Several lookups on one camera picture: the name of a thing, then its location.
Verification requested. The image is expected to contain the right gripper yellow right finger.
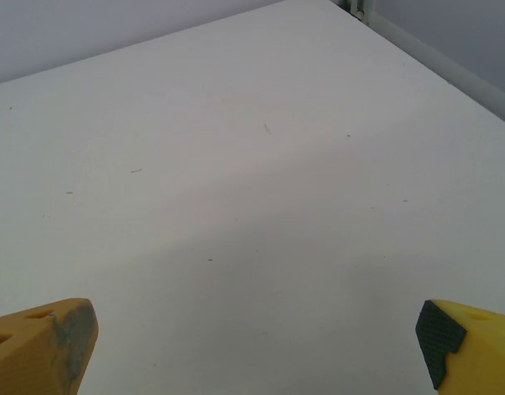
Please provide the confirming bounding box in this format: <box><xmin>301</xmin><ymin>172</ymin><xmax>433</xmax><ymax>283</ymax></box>
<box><xmin>415</xmin><ymin>299</ymin><xmax>505</xmax><ymax>395</ymax></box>

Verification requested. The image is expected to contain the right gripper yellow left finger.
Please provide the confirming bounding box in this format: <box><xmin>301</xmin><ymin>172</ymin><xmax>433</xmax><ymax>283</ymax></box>
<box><xmin>0</xmin><ymin>297</ymin><xmax>100</xmax><ymax>395</ymax></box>

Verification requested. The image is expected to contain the aluminium table side rail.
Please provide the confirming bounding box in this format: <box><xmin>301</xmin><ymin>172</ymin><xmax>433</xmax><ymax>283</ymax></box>
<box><xmin>365</xmin><ymin>7</ymin><xmax>505</xmax><ymax>129</ymax></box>

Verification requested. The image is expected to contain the aluminium frame post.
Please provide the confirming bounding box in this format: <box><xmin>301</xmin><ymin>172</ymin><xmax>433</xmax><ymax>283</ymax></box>
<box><xmin>343</xmin><ymin>0</ymin><xmax>367</xmax><ymax>20</ymax></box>

